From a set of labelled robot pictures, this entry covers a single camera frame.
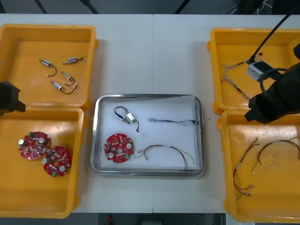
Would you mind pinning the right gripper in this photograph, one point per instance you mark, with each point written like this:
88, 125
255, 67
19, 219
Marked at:
281, 100

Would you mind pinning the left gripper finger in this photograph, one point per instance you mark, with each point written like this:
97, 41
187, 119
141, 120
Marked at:
9, 91
12, 106

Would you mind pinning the metal solenoid blue label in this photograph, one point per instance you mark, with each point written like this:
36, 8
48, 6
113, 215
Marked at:
71, 60
57, 86
120, 116
45, 62

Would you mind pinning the round red circuit board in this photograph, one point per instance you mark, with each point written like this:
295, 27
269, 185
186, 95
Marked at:
119, 148
32, 147
58, 161

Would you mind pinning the metal solenoid white label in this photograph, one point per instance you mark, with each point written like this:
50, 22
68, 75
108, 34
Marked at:
130, 117
66, 75

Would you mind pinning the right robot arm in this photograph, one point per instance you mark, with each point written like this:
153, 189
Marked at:
256, 70

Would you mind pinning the steel tray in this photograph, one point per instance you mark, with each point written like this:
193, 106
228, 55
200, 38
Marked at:
201, 140

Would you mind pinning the yellow-orange plastic bin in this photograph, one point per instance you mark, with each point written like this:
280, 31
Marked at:
234, 47
47, 35
35, 192
269, 199

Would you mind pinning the small red black object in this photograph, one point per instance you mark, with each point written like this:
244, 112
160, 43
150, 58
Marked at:
108, 218

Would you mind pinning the black frame leg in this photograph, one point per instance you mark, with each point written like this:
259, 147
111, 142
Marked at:
182, 5
42, 5
90, 5

